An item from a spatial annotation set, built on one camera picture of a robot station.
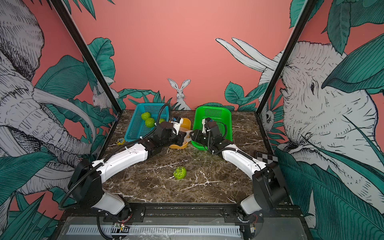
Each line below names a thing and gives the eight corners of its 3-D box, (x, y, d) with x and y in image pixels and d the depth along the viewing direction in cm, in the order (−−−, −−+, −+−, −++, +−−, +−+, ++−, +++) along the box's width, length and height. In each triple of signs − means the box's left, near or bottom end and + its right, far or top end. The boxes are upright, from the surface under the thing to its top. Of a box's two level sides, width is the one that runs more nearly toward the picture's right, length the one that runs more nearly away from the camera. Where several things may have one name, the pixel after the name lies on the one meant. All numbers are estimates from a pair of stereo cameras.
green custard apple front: (173, 177, 88) (172, 172, 83) (180, 169, 92) (179, 164, 86) (180, 182, 86) (179, 178, 81) (187, 174, 90) (186, 169, 84)
